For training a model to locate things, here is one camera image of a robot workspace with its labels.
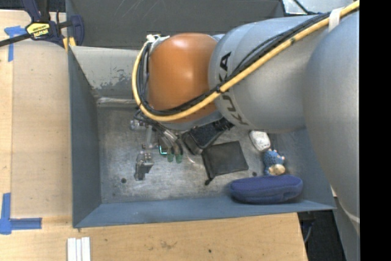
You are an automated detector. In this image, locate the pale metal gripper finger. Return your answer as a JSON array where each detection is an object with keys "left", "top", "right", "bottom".
[
  {"left": 133, "top": 149, "right": 155, "bottom": 182},
  {"left": 129, "top": 118, "right": 151, "bottom": 133}
]

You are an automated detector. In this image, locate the grey metal bin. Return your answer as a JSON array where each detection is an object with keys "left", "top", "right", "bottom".
[{"left": 64, "top": 0, "right": 337, "bottom": 229}]

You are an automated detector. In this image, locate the black flat pouch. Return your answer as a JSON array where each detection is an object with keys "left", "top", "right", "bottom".
[{"left": 200, "top": 140, "right": 250, "bottom": 186}]

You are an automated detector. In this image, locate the white rounded stone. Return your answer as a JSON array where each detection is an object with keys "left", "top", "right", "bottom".
[{"left": 248, "top": 130, "right": 271, "bottom": 152}]

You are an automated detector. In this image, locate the pale wood flat board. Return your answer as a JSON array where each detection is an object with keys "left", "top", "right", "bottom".
[{"left": 10, "top": 39, "right": 74, "bottom": 220}]

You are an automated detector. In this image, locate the blue toy animal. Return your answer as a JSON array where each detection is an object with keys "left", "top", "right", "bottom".
[{"left": 262, "top": 148, "right": 287, "bottom": 177}]

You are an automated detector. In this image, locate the dark blue soft case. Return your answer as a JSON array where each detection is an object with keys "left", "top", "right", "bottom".
[{"left": 228, "top": 174, "right": 304, "bottom": 205}]

